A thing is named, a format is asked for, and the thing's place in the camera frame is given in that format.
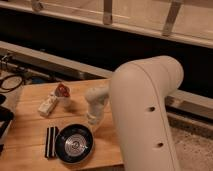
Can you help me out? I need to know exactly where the black ceramic bowl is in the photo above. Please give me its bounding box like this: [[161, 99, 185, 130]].
[[55, 124, 94, 164]]

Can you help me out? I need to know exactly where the black white striped block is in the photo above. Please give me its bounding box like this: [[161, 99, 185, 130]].
[[45, 126, 59, 159]]

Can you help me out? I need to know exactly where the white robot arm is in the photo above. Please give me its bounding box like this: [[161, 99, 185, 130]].
[[85, 56, 184, 171]]

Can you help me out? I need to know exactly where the white cup with red object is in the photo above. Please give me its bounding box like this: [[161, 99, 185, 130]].
[[55, 83, 71, 108]]

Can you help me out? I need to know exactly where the white cardboard box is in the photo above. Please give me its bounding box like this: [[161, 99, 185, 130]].
[[38, 94, 58, 117]]

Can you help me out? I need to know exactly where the black device at left edge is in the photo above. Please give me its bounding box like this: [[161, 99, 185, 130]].
[[0, 94, 14, 154]]

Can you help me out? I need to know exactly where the black cable loop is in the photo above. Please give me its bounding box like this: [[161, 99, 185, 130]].
[[0, 73, 26, 94]]

